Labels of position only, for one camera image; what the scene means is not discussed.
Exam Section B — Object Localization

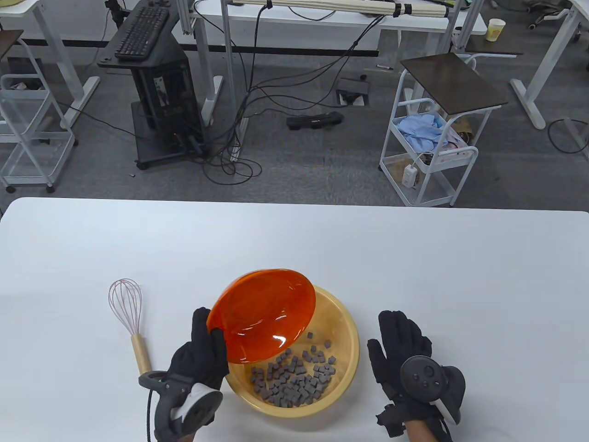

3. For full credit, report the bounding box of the person's left hand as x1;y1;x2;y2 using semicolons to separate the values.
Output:
166;308;229;392

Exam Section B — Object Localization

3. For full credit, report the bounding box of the person's right hand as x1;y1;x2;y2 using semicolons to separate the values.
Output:
367;311;454;442

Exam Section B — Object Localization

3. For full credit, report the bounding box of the black grey hand controller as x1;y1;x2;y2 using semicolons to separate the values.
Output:
399;357;466;425
138;371;224;442

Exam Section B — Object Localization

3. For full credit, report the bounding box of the yellow plastic basin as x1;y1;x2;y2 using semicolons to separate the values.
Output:
223;285;360;417

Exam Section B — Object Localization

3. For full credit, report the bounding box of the wire whisk with wooden handle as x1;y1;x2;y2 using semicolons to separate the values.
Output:
109;279;152;376

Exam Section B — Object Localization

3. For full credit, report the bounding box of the orange plastic bowl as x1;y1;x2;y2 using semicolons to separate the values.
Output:
206;270;317;364

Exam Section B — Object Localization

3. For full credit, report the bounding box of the pile of grey toy blocks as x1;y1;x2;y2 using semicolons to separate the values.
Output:
251;331;337;408

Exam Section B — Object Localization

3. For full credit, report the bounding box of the person's right forearm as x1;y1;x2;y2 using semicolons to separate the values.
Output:
405;421;435;442

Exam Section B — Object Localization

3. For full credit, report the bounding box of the blue cloth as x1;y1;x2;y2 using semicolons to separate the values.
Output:
397;114;446;153

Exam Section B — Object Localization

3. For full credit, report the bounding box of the black power strip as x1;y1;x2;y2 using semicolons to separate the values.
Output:
287;110;345;131

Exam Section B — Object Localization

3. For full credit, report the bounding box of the floor socket box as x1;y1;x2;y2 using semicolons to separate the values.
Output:
336;77;371;106

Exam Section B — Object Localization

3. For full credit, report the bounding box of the white cart with brown top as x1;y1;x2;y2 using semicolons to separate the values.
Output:
380;52;509;207

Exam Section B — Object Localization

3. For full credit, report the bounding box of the white desk with long foot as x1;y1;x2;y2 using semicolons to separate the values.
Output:
510;0;589;129

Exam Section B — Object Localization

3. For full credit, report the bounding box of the black computer cart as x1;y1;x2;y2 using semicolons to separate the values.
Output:
97;0;208;170

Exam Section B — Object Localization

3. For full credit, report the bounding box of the white mesh rolling cart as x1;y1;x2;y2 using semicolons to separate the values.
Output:
0;74;76;194

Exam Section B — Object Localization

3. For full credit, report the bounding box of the white desk with angled leg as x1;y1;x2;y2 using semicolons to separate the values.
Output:
0;0;101;129

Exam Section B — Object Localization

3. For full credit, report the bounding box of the white desk with metal legs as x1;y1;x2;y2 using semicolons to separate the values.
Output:
177;0;488;163

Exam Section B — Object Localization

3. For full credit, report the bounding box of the black keyboard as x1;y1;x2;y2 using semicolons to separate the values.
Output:
114;6;170;61

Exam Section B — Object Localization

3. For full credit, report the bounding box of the office chair base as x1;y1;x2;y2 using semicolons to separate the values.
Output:
528;0;569;30

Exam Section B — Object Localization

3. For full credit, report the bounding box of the dark brown side table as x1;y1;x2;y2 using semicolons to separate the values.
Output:
0;30;24;60

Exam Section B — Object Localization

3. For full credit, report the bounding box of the black cable loop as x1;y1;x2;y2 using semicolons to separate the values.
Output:
548;117;589;155

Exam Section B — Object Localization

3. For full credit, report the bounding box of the tangle of black cables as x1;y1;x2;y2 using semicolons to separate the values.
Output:
191;0;387;186

